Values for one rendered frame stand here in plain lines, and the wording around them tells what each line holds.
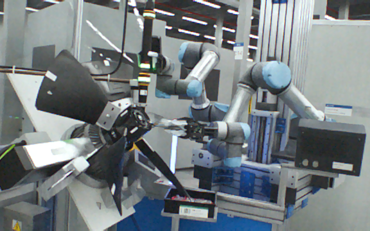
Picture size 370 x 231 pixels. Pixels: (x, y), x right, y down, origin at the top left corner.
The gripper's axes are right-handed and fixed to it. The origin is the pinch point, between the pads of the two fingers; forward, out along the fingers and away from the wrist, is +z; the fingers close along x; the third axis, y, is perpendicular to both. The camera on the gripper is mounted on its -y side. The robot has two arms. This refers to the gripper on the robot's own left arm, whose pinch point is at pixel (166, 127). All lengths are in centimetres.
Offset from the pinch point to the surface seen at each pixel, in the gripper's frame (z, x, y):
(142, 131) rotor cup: 12.4, -2.0, 18.2
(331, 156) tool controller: -64, 4, 22
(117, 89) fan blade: 20.9, -14.1, -0.5
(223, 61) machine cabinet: -182, -22, -432
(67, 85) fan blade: 38.0, -17.2, 22.1
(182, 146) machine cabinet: -111, 119, -383
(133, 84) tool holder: 15.2, -17.0, 3.4
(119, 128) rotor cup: 20.5, -2.6, 16.2
